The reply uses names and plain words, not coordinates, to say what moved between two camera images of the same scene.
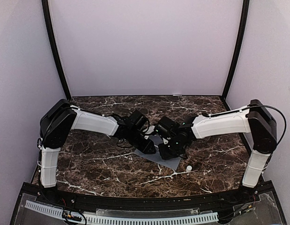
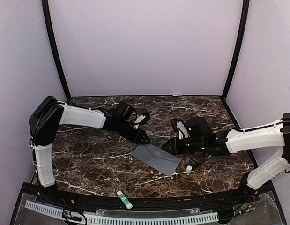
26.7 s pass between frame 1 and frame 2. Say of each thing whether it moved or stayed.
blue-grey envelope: moved
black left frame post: stayed
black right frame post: stayed
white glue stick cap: stayed
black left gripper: moved
